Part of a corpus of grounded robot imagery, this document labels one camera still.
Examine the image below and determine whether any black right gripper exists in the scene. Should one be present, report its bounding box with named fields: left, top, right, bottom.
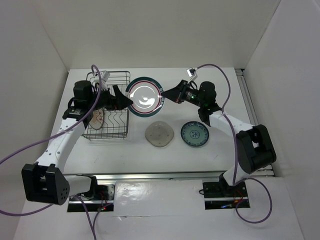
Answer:
left=161, top=80, right=205, bottom=108

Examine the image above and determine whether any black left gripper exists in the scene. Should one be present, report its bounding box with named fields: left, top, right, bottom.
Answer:
left=87, top=84, right=133, bottom=112

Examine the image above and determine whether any orange sunburst white plate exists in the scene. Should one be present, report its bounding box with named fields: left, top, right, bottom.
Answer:
left=89, top=109, right=105, bottom=130

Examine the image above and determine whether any green red rimmed white plate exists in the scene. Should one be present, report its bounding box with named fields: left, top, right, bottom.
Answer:
left=125, top=76, right=165, bottom=118

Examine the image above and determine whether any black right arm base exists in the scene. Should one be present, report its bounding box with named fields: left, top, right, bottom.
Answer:
left=198, top=174, right=248, bottom=198

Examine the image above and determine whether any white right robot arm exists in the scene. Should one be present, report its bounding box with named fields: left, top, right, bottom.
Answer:
left=161, top=80, right=277, bottom=196

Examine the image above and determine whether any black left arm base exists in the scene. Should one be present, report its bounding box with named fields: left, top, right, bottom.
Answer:
left=81, top=175, right=115, bottom=201

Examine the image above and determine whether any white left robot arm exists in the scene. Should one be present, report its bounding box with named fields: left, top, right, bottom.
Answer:
left=21, top=80, right=133, bottom=205

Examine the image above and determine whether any clear glass square plate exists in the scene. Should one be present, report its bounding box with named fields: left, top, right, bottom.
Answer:
left=144, top=121, right=175, bottom=148

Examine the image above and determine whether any blue white patterned plate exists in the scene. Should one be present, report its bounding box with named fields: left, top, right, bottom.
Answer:
left=180, top=121, right=210, bottom=148

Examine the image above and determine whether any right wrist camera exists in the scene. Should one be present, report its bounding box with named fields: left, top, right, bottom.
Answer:
left=186, top=67, right=198, bottom=81

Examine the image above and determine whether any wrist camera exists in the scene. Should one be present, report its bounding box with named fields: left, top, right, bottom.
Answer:
left=186, top=67, right=198, bottom=81
left=93, top=70, right=110, bottom=90

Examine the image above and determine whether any grey wire dish rack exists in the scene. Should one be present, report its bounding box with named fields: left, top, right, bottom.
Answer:
left=82, top=70, right=131, bottom=141

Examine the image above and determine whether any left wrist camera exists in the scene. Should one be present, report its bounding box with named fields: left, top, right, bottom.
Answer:
left=93, top=70, right=110, bottom=90

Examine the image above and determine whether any aluminium right side rail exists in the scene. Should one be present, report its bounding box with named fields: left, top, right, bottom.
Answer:
left=235, top=69, right=277, bottom=174

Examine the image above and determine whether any aluminium rail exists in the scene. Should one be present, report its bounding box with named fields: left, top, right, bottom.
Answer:
left=69, top=171, right=231, bottom=182
left=235, top=69, right=277, bottom=174

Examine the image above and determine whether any aluminium front rail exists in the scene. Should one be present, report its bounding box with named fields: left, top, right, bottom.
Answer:
left=69, top=171, right=231, bottom=182

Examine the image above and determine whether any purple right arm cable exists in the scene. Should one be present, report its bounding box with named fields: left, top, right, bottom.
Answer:
left=196, top=64, right=273, bottom=224

